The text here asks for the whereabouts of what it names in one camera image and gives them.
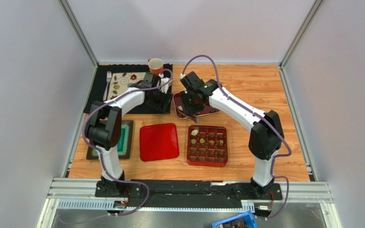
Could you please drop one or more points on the black cloth placemat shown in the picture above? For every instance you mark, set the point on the black cloth placemat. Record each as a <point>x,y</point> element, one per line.
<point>99,82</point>

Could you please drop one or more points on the turquoise glazed dark plate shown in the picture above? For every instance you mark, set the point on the turquoise glazed dark plate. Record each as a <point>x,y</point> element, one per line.
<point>124,146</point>

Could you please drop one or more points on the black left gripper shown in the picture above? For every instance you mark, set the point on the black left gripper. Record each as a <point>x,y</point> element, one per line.
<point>162,106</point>

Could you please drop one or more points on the orange mug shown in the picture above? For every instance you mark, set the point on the orange mug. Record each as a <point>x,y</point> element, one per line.
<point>155,65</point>

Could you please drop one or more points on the floral square plate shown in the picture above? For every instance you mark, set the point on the floral square plate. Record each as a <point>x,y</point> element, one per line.
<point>120,82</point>

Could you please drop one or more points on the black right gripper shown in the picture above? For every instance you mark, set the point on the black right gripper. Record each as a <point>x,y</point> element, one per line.
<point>191,105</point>

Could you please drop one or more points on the red tin lid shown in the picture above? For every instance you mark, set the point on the red tin lid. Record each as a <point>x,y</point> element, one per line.
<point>158,142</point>

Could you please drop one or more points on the silver fork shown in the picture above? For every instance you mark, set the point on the silver fork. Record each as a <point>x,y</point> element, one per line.
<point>108,80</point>

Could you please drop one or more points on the blue plastic bin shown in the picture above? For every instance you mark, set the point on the blue plastic bin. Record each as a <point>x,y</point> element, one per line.
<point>243,220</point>

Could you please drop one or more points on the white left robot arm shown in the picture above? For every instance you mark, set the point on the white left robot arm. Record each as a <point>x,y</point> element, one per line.
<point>102,129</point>

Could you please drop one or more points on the metal serving tongs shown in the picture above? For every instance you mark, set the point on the metal serving tongs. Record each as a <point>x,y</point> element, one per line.
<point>189,116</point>

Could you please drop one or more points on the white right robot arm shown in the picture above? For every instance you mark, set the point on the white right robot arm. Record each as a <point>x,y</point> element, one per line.
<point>265,129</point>

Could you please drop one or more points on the red chocolate box with tray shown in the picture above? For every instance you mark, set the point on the red chocolate box with tray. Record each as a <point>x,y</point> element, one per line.
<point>204,154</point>

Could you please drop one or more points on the red chocolate serving tray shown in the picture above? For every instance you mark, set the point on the red chocolate serving tray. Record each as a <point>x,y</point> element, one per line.
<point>178,103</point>

